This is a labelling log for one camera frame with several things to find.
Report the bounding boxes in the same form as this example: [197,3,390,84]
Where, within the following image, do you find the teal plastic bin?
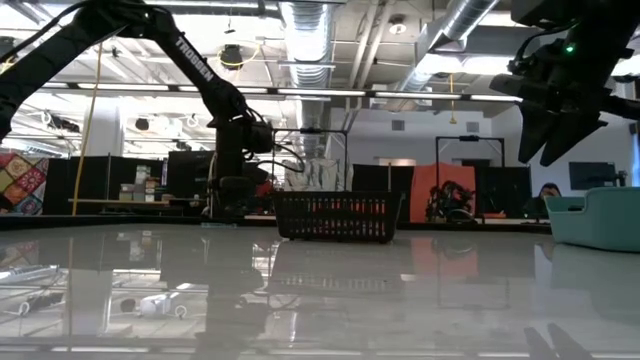
[543,185,640,253]

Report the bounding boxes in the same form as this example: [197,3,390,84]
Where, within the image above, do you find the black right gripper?
[488,37,636,168]

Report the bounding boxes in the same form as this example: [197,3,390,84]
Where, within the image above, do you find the black round ceiling camera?
[218,43,245,70]

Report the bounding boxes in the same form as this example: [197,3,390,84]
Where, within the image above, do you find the colourful patterned quilt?
[0,152,50,215]

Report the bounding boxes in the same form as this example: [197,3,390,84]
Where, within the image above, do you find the clear plastic wrapped bundle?
[283,145,351,191]

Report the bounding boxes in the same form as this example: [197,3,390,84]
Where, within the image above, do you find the yellow cable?
[71,42,105,217]

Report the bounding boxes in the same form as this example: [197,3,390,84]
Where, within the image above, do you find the stacked storage boxes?
[118,163,162,202]

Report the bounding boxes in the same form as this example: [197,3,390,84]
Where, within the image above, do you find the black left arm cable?
[244,142,307,175]

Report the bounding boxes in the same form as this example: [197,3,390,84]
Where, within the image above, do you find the orange fabric panel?
[409,161,477,224]

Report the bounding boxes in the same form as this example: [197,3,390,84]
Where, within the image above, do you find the silver ventilation duct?
[277,0,346,156]
[399,0,501,101]

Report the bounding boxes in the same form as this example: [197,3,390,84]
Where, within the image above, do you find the black plastic basket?
[271,189,405,244]

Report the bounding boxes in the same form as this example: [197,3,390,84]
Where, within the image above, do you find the person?
[523,182,563,219]

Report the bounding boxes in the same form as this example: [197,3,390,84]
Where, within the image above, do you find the black aluminium table frame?
[0,212,551,231]

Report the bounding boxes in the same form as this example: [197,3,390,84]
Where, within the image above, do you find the wooden workbench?
[67,197,174,206]

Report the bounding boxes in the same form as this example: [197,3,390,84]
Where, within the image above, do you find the LED strip light bar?
[39,79,524,104]

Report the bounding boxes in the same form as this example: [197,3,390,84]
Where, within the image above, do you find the black partition screen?
[474,164,533,217]
[351,163,416,194]
[166,148,219,217]
[47,154,166,215]

